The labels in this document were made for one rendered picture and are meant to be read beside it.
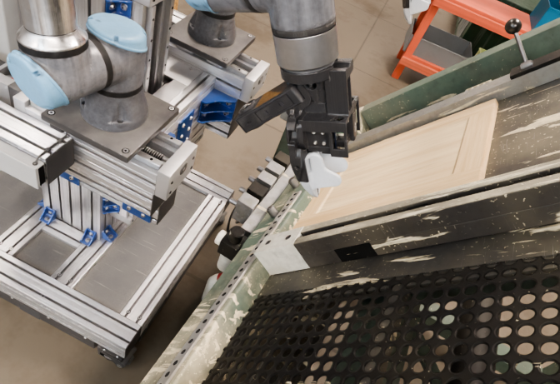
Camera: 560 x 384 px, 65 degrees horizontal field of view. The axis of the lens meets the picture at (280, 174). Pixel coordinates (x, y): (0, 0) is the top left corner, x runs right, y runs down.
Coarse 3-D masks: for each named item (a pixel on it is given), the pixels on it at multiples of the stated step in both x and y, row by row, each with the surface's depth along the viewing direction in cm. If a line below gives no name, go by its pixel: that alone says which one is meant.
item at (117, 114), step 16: (96, 96) 96; (112, 96) 95; (128, 96) 96; (144, 96) 103; (96, 112) 97; (112, 112) 97; (128, 112) 99; (144, 112) 103; (112, 128) 99; (128, 128) 101
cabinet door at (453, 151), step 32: (416, 128) 123; (448, 128) 111; (480, 128) 101; (352, 160) 132; (384, 160) 118; (416, 160) 107; (448, 160) 98; (480, 160) 89; (320, 192) 125; (352, 192) 113; (384, 192) 103; (416, 192) 93
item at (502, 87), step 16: (496, 80) 113; (512, 80) 108; (528, 80) 106; (544, 80) 104; (464, 96) 117; (480, 96) 113; (496, 96) 111; (416, 112) 127; (432, 112) 121; (448, 112) 119; (384, 128) 132; (400, 128) 128; (352, 144) 139; (368, 144) 136
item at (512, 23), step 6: (516, 18) 107; (510, 24) 107; (516, 24) 106; (510, 30) 107; (516, 30) 107; (516, 36) 107; (522, 48) 107; (522, 54) 107; (522, 60) 107; (528, 60) 106; (522, 66) 106; (528, 66) 106
